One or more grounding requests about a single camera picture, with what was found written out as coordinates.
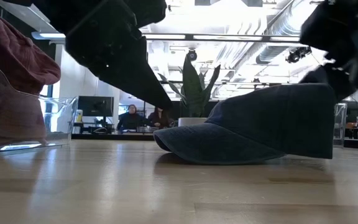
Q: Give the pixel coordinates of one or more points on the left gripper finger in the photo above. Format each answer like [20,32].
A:
[123,68]

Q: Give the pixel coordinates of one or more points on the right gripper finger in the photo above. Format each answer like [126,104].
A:
[343,82]

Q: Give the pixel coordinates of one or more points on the faded teal-grey baseball cap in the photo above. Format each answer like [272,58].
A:
[259,130]

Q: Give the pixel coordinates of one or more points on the clear plastic bin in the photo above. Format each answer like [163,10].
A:
[340,124]
[64,124]

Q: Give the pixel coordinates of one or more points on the black computer monitor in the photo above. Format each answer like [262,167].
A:
[98,105]

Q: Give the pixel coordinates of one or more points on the person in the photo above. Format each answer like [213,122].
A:
[158,118]
[132,119]

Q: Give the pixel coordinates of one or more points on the yellow bottle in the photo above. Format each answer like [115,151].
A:
[79,116]

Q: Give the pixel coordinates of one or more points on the green snake plant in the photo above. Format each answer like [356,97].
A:
[193,90]

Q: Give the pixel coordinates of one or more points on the long ceiling light bar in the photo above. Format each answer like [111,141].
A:
[213,37]

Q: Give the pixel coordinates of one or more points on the black overhead camera rig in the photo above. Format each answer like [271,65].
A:
[297,55]

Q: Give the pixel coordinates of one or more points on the silver ceiling duct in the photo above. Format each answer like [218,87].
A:
[278,25]

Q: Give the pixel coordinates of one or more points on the round black ceiling camera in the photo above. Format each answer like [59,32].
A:
[192,55]

